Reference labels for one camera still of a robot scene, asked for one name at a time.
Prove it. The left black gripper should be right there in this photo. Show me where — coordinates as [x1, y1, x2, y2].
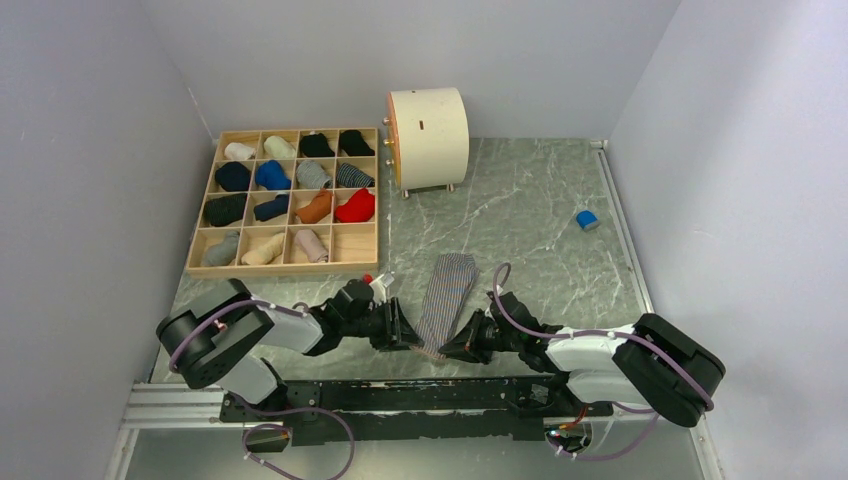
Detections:
[342, 297, 423, 352]

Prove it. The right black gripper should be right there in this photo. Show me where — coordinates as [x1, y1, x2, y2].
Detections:
[441, 308, 522, 364]

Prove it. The grey striped underwear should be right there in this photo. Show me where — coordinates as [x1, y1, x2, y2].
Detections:
[413, 253, 480, 358]

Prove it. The pink beige underwear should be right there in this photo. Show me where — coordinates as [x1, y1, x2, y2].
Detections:
[294, 229, 329, 263]

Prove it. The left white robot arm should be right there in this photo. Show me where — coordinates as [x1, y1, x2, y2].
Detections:
[155, 279, 423, 420]

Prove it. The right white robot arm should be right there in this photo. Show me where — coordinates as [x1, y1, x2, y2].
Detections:
[439, 292, 726, 427]

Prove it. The red rolled sock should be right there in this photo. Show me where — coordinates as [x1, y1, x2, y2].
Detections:
[334, 188, 376, 223]

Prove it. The orange rolled sock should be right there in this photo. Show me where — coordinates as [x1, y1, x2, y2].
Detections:
[295, 189, 333, 224]

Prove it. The striped dark rolled sock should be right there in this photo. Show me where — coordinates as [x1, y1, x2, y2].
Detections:
[336, 162, 376, 188]

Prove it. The blue small object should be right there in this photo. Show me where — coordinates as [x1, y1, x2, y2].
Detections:
[575, 210, 600, 231]

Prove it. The wooden compartment tray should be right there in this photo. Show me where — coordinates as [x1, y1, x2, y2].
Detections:
[186, 127, 380, 278]

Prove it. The dark navy rolled sock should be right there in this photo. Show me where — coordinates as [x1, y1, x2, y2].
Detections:
[253, 194, 290, 222]

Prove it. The light grey rolled sock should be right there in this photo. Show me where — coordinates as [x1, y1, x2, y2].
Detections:
[201, 231, 240, 267]

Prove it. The cream cylindrical drum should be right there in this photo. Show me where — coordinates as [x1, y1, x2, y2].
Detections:
[383, 87, 470, 198]

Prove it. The black rolled sock right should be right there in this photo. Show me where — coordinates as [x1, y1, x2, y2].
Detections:
[338, 129, 375, 157]

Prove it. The blue rolled sock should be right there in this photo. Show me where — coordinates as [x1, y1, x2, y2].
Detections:
[255, 160, 292, 191]

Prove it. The black ribbed rolled sock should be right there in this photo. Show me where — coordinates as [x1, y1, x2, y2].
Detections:
[202, 192, 248, 227]

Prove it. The cream rolled sock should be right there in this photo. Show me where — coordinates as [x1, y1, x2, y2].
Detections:
[263, 135, 297, 160]

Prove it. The white rolled sock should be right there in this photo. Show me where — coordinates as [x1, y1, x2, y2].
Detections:
[223, 142, 256, 161]

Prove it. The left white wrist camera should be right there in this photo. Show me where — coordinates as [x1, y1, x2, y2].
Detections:
[362, 272, 395, 305]

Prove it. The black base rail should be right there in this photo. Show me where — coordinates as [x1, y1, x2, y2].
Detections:
[219, 375, 613, 446]

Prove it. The aluminium frame rail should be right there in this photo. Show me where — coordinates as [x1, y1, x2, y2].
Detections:
[105, 380, 723, 480]

